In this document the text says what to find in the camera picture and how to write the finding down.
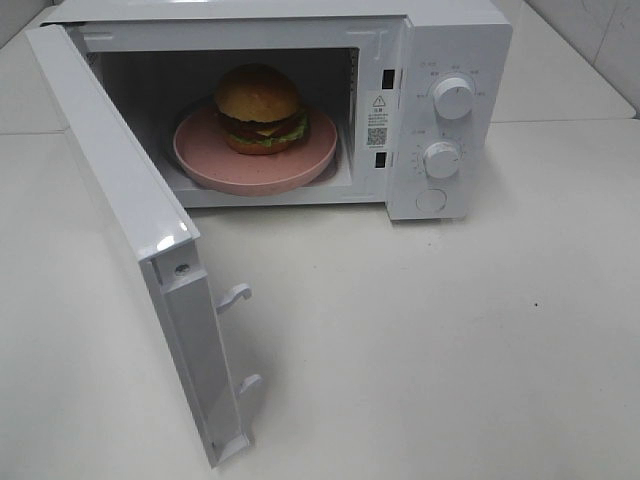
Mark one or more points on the round white door button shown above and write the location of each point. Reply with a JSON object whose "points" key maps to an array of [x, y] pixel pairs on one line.
{"points": [[431, 200]]}

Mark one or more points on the burger with lettuce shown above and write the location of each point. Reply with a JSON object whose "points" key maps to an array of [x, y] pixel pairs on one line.
{"points": [[260, 111]]}

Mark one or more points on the white timer knob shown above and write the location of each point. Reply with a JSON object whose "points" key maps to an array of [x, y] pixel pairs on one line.
{"points": [[441, 159]]}

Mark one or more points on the pink round plate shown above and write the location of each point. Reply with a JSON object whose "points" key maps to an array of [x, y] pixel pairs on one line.
{"points": [[207, 159]]}

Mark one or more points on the white microwave door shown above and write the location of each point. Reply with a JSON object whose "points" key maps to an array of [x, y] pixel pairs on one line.
{"points": [[155, 237]]}

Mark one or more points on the white microwave oven body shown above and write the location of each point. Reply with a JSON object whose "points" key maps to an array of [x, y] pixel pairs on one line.
{"points": [[369, 65]]}

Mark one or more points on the upper white power knob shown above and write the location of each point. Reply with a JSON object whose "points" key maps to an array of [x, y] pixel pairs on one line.
{"points": [[453, 96]]}

